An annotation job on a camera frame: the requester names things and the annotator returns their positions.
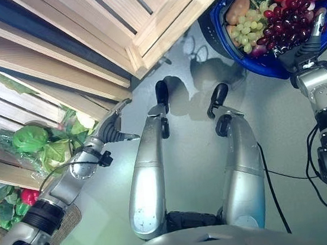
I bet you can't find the black cable on floor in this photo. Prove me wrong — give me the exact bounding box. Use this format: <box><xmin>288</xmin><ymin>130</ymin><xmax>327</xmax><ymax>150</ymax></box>
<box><xmin>255</xmin><ymin>135</ymin><xmax>327</xmax><ymax>238</ymax></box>

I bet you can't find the blue plastic shopping basket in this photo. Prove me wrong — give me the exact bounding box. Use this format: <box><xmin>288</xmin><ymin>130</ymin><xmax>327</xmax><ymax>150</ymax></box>
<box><xmin>195</xmin><ymin>0</ymin><xmax>327</xmax><ymax>90</ymax></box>

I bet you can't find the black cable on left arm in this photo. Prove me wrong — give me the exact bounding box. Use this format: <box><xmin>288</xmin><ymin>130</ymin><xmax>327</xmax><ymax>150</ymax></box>
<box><xmin>34</xmin><ymin>154</ymin><xmax>106</xmax><ymax>195</ymax></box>

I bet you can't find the purple onion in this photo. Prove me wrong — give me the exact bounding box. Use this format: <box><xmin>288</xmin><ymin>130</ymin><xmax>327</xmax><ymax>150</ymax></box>
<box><xmin>249</xmin><ymin>43</ymin><xmax>269</xmax><ymax>58</ymax></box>

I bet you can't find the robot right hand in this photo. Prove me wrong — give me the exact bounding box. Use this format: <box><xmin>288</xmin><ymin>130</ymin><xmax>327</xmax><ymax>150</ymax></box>
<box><xmin>269</xmin><ymin>12</ymin><xmax>327</xmax><ymax>76</ymax></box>

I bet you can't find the dark green leafy vegetable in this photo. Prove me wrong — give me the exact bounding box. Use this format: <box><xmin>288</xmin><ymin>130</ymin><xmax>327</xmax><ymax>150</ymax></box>
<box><xmin>0</xmin><ymin>174</ymin><xmax>34</xmax><ymax>231</ymax></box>

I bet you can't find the light wooden slatted crate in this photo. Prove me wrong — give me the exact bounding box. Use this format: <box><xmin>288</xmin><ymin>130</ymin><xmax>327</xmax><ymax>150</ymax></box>
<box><xmin>11</xmin><ymin>0</ymin><xmax>260</xmax><ymax>94</ymax></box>

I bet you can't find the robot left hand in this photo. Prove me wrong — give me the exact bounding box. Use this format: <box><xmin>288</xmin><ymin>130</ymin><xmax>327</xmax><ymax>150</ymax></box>
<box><xmin>88</xmin><ymin>97</ymin><xmax>142</xmax><ymax>151</ymax></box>

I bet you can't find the robot silver torso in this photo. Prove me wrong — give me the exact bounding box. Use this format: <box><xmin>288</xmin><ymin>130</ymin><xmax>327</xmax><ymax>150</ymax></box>
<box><xmin>96</xmin><ymin>191</ymin><xmax>327</xmax><ymax>245</ymax></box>

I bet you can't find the robot left silver leg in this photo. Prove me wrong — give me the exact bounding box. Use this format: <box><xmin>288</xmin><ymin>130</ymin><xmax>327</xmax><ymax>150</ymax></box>
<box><xmin>115</xmin><ymin>103</ymin><xmax>184</xmax><ymax>243</ymax></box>

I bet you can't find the robot left dark foot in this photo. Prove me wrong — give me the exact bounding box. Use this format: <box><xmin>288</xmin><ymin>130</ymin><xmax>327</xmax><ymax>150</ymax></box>
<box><xmin>153</xmin><ymin>79</ymin><xmax>171</xmax><ymax>115</ymax></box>

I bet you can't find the wooden shelf board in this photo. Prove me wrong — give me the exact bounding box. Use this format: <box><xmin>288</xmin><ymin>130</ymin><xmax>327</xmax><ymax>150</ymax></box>
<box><xmin>0</xmin><ymin>0</ymin><xmax>134</xmax><ymax>115</ymax></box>

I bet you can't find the robot right dark foot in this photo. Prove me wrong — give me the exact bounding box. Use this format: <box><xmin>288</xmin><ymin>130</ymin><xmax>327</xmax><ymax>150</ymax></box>
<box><xmin>203</xmin><ymin>82</ymin><xmax>232</xmax><ymax>119</ymax></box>

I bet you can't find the brown woven basket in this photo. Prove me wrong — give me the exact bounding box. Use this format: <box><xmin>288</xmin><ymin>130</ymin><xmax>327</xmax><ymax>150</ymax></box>
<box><xmin>41</xmin><ymin>205</ymin><xmax>86</xmax><ymax>245</ymax></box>

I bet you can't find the wooden crate with vegetables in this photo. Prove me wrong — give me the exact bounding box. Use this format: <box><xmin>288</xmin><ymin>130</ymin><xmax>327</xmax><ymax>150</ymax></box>
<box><xmin>0</xmin><ymin>48</ymin><xmax>137</xmax><ymax>196</ymax></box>

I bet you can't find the robot silver leg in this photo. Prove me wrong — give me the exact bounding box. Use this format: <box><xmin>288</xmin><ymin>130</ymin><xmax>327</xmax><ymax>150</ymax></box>
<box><xmin>115</xmin><ymin>103</ymin><xmax>184</xmax><ymax>243</ymax></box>
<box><xmin>206</xmin><ymin>101</ymin><xmax>270</xmax><ymax>235</ymax></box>

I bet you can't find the robot dark foot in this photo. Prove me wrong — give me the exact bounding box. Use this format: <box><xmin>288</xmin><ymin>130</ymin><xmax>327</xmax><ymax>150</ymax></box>
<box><xmin>153</xmin><ymin>79</ymin><xmax>171</xmax><ymax>115</ymax></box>
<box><xmin>203</xmin><ymin>82</ymin><xmax>232</xmax><ymax>119</ymax></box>

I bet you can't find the red bell pepper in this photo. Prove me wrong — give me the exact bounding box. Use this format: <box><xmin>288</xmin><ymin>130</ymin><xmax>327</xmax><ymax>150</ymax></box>
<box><xmin>19</xmin><ymin>187</ymin><xmax>41</xmax><ymax>207</ymax></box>

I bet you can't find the green cabbage head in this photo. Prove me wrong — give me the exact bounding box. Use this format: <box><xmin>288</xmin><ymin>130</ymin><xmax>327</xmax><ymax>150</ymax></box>
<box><xmin>10</xmin><ymin>123</ymin><xmax>50</xmax><ymax>156</ymax></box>

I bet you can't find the robot right silver leg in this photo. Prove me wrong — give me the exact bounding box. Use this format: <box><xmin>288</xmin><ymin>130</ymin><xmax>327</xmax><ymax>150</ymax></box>
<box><xmin>206</xmin><ymin>101</ymin><xmax>270</xmax><ymax>235</ymax></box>

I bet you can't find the dark red grape bunch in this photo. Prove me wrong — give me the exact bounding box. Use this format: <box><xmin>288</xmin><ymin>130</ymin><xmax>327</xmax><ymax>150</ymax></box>
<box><xmin>252</xmin><ymin>0</ymin><xmax>319</xmax><ymax>55</ymax></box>

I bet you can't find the light green leafy lettuce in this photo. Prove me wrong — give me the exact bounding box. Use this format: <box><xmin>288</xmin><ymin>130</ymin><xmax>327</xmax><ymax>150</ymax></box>
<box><xmin>33</xmin><ymin>105</ymin><xmax>104</xmax><ymax>176</ymax></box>

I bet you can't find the green grape bunch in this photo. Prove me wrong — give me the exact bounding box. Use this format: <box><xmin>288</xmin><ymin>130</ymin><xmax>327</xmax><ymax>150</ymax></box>
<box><xmin>226</xmin><ymin>1</ymin><xmax>276</xmax><ymax>55</ymax></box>

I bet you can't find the tan potato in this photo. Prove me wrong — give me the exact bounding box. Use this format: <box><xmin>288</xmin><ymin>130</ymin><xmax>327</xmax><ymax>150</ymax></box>
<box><xmin>223</xmin><ymin>0</ymin><xmax>254</xmax><ymax>26</ymax></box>

